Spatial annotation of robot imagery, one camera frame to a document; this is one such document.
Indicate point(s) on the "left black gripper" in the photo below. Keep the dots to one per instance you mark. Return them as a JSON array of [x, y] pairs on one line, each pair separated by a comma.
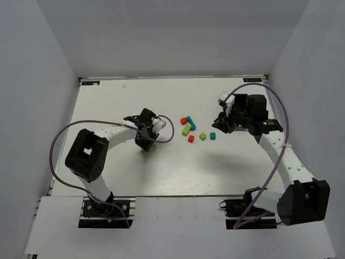
[[145, 141]]

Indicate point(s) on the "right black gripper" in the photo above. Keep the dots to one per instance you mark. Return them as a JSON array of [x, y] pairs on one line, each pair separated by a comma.
[[225, 121]]

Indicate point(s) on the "green arch block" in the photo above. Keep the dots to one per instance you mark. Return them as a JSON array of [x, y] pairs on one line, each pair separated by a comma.
[[145, 152]]

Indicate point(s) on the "red cube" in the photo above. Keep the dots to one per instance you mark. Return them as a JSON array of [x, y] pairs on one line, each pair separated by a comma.
[[191, 138], [183, 121]]

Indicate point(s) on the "green rectangular block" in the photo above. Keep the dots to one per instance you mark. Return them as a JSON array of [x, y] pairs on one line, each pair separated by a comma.
[[186, 130]]

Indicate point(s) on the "teal arch block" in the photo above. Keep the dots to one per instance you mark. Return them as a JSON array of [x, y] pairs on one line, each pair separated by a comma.
[[190, 121]]

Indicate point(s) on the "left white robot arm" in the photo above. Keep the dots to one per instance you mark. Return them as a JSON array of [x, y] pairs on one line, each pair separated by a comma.
[[87, 156]]

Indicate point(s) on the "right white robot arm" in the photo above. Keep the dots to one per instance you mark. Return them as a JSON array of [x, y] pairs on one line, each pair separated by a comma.
[[305, 199]]

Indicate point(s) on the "teal cube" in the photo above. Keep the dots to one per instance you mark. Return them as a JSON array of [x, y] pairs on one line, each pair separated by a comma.
[[212, 135]]

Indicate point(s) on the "right blue corner label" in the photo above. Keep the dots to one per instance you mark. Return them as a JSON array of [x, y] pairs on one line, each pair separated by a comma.
[[252, 80]]

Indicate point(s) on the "blue corner label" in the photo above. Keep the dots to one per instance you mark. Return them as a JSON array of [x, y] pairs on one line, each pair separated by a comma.
[[90, 83], [252, 80]]

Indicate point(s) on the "green cube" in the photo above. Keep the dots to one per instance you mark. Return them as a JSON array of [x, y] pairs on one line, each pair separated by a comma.
[[202, 136]]

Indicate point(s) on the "red cube front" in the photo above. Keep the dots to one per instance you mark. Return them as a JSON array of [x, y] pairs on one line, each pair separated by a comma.
[[191, 138]]

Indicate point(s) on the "left blue corner label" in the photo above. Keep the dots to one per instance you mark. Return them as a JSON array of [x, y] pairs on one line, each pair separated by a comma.
[[90, 83]]

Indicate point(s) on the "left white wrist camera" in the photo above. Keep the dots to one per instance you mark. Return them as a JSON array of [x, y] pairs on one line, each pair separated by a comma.
[[158, 124]]

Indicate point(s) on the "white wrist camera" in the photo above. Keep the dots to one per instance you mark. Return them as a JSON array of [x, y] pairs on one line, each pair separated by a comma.
[[158, 124], [226, 101]]

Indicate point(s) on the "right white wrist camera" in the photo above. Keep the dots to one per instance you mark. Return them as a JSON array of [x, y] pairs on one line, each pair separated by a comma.
[[226, 101]]

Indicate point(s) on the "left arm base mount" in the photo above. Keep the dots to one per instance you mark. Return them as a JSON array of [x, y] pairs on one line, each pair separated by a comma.
[[106, 217]]

